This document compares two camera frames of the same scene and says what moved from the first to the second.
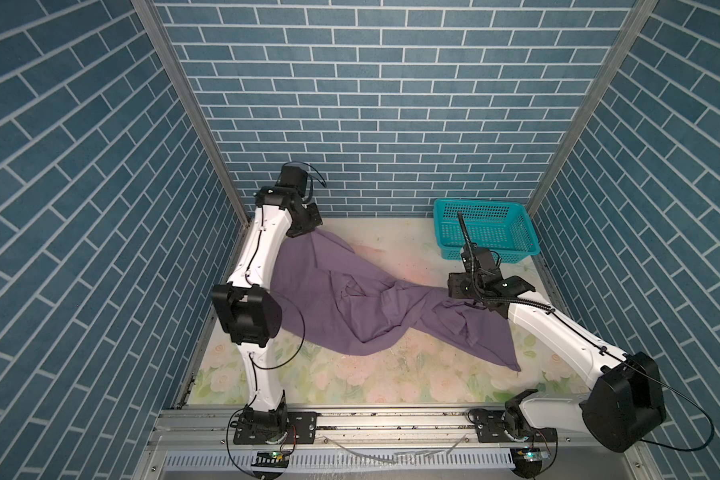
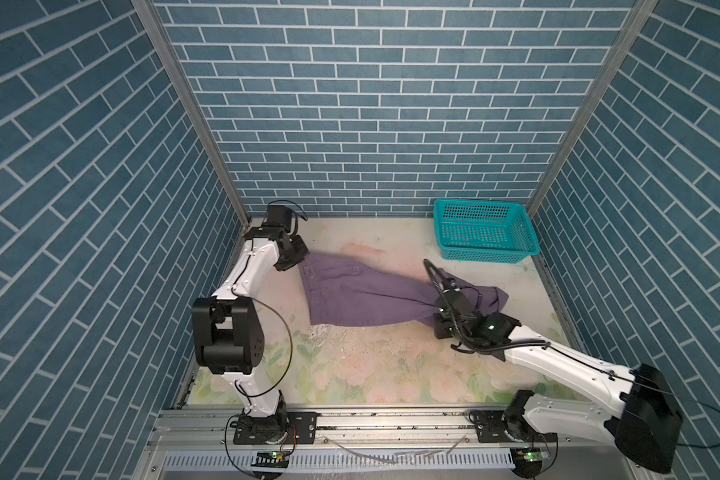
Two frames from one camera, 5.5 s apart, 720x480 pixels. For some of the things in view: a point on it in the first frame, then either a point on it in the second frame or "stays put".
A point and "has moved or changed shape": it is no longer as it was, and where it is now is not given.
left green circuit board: (277, 459) stays put
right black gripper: (453, 284) → (437, 324)
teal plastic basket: (502, 227) stays put
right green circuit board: (529, 454) stays put
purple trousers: (327, 302) has moved or changed shape
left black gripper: (313, 220) → (301, 250)
